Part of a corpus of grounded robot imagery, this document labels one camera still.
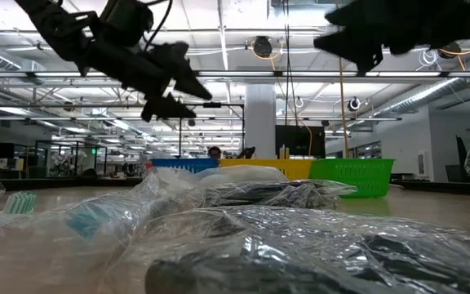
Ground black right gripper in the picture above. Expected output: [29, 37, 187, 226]
[313, 0, 461, 77]

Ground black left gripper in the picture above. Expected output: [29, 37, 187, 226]
[75, 36, 214, 123]

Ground black round sponge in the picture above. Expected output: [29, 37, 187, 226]
[100, 203, 470, 294]
[202, 178, 359, 212]

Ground blue toothbrush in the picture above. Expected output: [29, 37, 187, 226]
[0, 175, 166, 283]

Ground teal toothbrush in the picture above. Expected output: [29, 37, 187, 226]
[0, 191, 38, 238]

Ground ceiling light strip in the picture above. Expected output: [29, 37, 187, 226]
[26, 70, 444, 79]

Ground blue plastic basket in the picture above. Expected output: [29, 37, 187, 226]
[151, 158, 220, 175]

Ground white square pillar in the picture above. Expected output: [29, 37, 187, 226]
[244, 83, 277, 159]

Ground yellow plastic basket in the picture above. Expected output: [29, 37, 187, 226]
[218, 158, 314, 182]

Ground green plastic basket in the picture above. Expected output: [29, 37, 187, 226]
[308, 158, 396, 200]

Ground black metal station frame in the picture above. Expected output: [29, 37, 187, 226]
[176, 101, 246, 160]

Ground small ceiling cable reel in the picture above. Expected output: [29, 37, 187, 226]
[346, 96, 362, 114]

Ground hanging black cable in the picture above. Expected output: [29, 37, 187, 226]
[282, 0, 294, 128]

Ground black ceiling cable reel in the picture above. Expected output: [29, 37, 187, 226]
[251, 35, 274, 60]

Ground black wall screen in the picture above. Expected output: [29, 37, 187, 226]
[274, 125, 326, 159]

